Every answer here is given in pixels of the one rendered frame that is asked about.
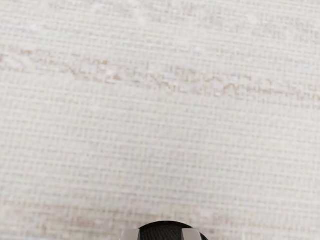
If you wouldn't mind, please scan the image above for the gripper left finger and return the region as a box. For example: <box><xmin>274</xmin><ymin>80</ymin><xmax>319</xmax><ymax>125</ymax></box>
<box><xmin>119</xmin><ymin>228</ymin><xmax>140</xmax><ymax>240</ymax></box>

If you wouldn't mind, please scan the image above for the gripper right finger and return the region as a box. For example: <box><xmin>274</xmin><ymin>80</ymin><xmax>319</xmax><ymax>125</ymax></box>
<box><xmin>181</xmin><ymin>228</ymin><xmax>201</xmax><ymax>240</ymax></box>

